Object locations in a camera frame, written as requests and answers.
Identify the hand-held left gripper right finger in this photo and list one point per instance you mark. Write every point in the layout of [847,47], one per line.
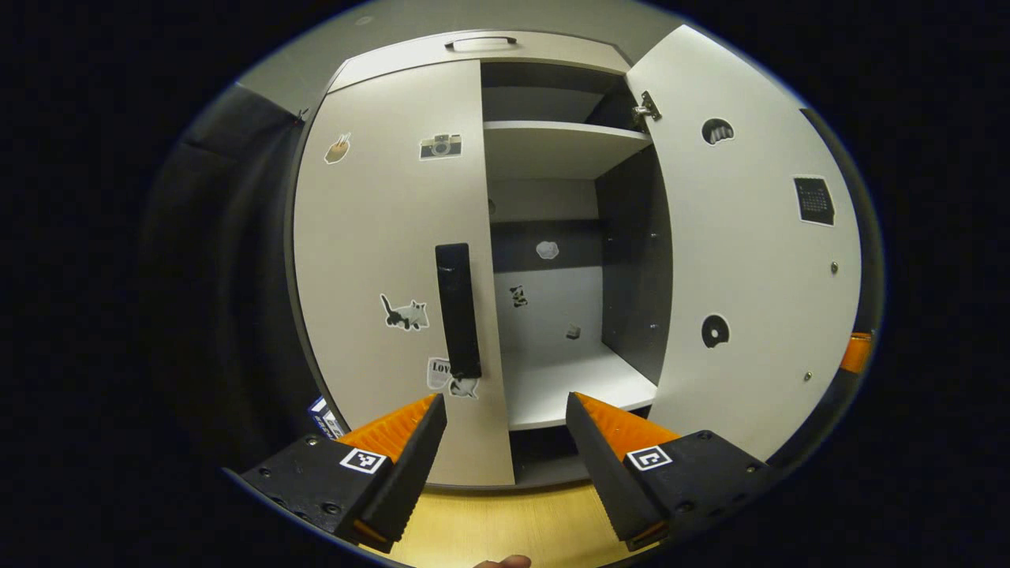
[604,473]

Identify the metal door hinge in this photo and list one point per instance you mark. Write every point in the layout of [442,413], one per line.
[647,109]

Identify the white cabinet door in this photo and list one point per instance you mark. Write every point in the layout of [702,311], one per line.
[371,237]
[750,237]

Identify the white cabinet shelf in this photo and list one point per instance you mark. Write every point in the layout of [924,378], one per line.
[552,150]
[576,386]

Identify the blue white packet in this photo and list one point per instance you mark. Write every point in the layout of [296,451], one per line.
[323,414]

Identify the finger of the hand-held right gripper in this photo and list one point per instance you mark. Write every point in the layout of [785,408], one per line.
[856,353]

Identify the white double-door shoe cabinet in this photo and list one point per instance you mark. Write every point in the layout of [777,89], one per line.
[544,308]

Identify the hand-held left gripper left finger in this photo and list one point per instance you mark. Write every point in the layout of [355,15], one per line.
[410,473]

